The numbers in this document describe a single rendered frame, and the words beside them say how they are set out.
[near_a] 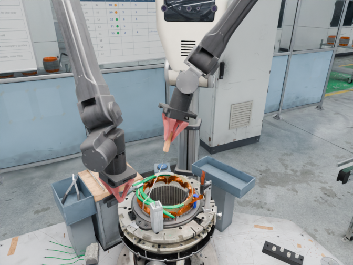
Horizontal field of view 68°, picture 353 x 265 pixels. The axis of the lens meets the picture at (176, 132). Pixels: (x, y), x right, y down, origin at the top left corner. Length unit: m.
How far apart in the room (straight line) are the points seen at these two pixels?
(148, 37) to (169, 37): 1.93
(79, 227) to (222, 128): 2.42
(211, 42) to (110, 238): 0.86
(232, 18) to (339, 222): 2.33
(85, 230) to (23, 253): 0.30
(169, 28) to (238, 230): 0.91
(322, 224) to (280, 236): 1.40
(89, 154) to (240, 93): 2.76
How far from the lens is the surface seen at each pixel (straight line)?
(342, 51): 11.63
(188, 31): 1.10
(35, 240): 1.35
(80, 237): 1.15
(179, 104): 0.72
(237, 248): 1.21
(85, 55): 0.64
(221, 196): 1.13
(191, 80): 0.65
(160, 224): 0.79
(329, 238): 2.58
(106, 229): 1.15
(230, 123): 3.27
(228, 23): 0.69
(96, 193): 1.02
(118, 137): 0.63
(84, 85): 0.63
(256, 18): 3.14
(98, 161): 0.58
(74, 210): 1.03
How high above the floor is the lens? 1.68
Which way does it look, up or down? 26 degrees down
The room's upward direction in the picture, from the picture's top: straight up
